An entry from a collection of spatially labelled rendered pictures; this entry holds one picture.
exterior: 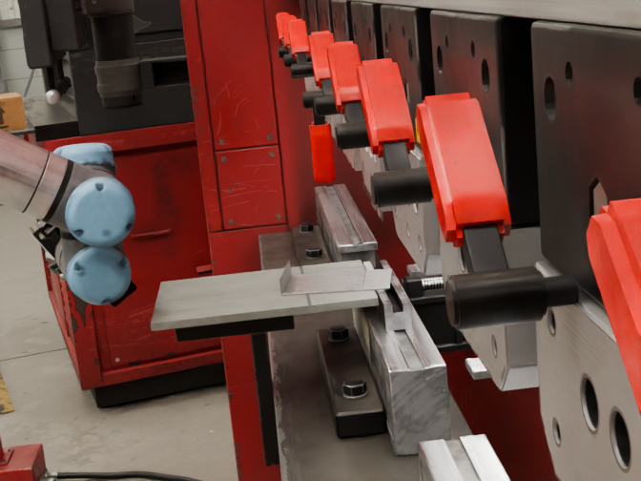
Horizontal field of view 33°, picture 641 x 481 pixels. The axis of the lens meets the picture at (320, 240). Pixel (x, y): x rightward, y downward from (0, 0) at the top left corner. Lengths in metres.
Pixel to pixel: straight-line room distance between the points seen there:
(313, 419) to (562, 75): 0.93
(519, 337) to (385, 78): 0.18
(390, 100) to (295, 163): 1.59
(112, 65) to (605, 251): 2.52
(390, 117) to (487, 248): 0.22
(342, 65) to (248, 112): 1.37
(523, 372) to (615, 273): 0.28
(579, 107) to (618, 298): 0.15
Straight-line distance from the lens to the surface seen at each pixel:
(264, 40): 2.13
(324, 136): 1.13
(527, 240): 0.46
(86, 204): 1.19
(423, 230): 0.66
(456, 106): 0.39
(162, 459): 3.37
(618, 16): 0.31
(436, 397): 1.12
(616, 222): 0.21
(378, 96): 0.57
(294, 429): 1.23
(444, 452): 0.92
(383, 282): 1.30
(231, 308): 1.26
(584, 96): 0.34
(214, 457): 3.33
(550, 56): 0.37
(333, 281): 1.32
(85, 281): 1.33
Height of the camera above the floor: 1.36
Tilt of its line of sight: 13 degrees down
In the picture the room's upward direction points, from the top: 6 degrees counter-clockwise
